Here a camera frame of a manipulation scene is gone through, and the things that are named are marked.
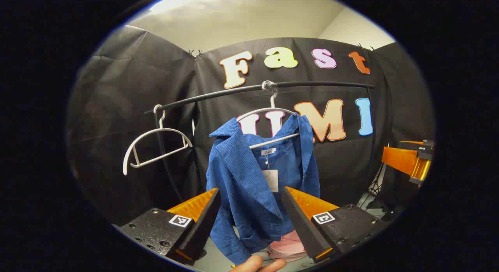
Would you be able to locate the white hang tag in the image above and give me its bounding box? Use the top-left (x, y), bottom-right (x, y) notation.
top-left (262, 170), bottom-right (279, 193)

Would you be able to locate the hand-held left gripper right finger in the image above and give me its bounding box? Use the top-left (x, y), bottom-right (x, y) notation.
top-left (281, 185), bottom-right (387, 264)

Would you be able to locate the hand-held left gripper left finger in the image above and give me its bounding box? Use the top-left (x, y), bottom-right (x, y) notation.
top-left (117, 187), bottom-right (222, 265)

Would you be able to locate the white empty hanger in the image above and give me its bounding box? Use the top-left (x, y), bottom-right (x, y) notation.
top-left (123, 104), bottom-right (193, 176)

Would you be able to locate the white hanger with taped hook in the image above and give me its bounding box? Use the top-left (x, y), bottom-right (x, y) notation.
top-left (236, 82), bottom-right (301, 150)

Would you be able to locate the black clothes rack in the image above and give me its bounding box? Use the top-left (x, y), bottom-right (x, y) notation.
top-left (143, 81), bottom-right (375, 202)

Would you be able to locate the black tripod stand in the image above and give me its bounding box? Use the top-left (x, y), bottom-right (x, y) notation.
top-left (357, 163), bottom-right (390, 212)

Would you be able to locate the black backdrop cloth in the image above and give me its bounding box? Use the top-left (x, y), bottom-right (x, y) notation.
top-left (66, 25), bottom-right (435, 226)

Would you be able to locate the pink laundry hamper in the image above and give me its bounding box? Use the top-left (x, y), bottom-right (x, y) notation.
top-left (267, 230), bottom-right (308, 263)

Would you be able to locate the blue corduroy jacket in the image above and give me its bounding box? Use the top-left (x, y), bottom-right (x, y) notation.
top-left (206, 114), bottom-right (321, 266)

